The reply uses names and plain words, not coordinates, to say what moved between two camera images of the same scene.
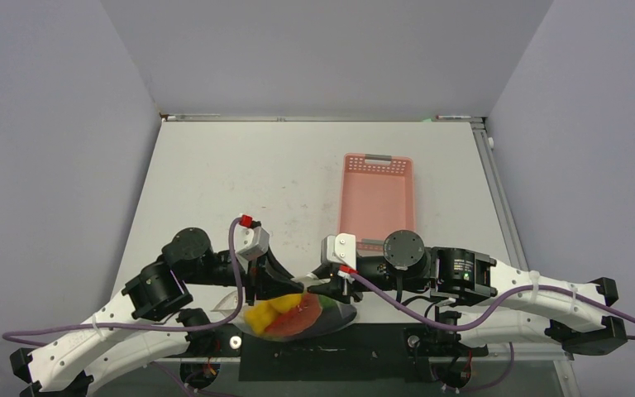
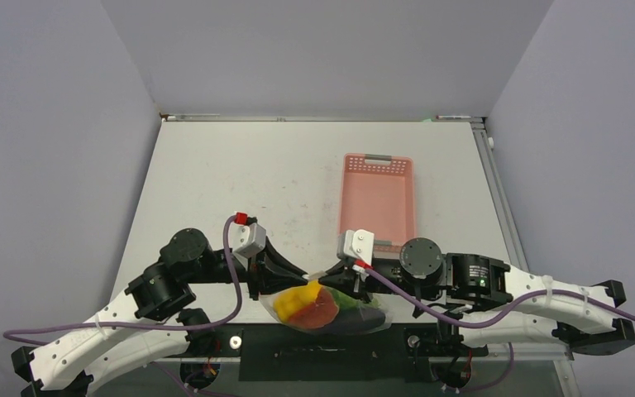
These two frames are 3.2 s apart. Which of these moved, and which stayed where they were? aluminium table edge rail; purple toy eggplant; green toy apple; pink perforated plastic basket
Moved: green toy apple; purple toy eggplant
Stayed: aluminium table edge rail; pink perforated plastic basket
